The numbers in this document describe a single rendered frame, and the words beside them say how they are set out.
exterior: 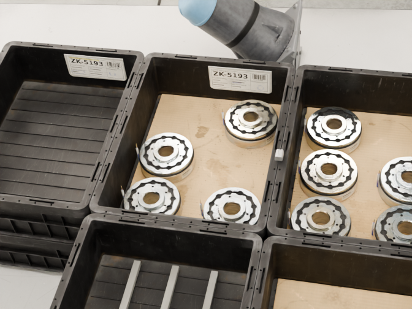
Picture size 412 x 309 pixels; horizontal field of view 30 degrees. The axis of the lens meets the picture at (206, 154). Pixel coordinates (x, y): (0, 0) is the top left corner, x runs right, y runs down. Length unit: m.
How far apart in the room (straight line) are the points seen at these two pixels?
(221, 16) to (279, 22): 0.13
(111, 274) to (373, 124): 0.58
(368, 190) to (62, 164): 0.58
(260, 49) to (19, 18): 0.71
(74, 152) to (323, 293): 0.56
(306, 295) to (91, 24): 1.01
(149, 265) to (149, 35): 0.77
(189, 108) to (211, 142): 0.11
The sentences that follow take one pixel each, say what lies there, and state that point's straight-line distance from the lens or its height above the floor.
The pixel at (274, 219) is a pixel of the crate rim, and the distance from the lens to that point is 1.24.
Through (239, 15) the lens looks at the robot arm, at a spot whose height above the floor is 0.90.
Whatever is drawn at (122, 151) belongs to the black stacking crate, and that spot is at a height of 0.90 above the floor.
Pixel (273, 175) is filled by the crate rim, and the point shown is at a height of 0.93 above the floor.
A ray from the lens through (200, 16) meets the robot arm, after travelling 1.64.
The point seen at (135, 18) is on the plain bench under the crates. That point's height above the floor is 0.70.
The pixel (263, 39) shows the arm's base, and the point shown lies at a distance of 1.66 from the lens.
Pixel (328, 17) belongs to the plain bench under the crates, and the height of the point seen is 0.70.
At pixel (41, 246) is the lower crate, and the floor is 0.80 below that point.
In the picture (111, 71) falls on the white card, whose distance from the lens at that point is 1.59.
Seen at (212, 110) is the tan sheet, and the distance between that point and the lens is 1.55.
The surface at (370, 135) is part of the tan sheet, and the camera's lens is 1.50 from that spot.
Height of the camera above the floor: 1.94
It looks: 49 degrees down
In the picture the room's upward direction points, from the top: 7 degrees counter-clockwise
